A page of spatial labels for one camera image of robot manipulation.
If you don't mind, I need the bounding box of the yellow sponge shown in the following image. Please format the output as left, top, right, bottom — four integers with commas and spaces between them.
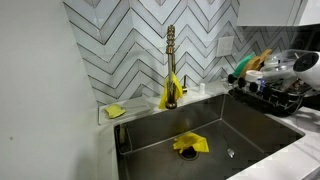
105, 104, 126, 119

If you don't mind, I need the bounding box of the yellow glove on faucet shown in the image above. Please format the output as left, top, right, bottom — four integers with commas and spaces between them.
158, 73, 183, 109

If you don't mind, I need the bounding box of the dish drying rack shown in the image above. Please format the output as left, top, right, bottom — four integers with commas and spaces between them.
227, 49, 316, 118

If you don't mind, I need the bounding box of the sink drain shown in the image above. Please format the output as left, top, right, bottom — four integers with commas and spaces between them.
179, 147, 199, 161

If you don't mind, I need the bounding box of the stainless steel sink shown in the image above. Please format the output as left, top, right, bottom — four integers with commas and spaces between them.
114, 94, 303, 180

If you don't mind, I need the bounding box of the yellow glove in sink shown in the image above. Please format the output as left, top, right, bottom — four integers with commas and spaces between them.
173, 132, 209, 153

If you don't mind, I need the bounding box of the green plate in rack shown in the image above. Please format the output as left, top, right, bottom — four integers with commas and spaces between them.
232, 52, 256, 77

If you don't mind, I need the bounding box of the white upper cabinet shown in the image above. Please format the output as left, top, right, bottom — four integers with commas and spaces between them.
237, 0, 320, 26

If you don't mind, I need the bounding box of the gold kitchen faucet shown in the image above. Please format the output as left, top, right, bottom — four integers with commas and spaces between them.
164, 24, 189, 110

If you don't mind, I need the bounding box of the white wall outlet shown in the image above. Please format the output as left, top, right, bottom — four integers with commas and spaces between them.
216, 36, 234, 57

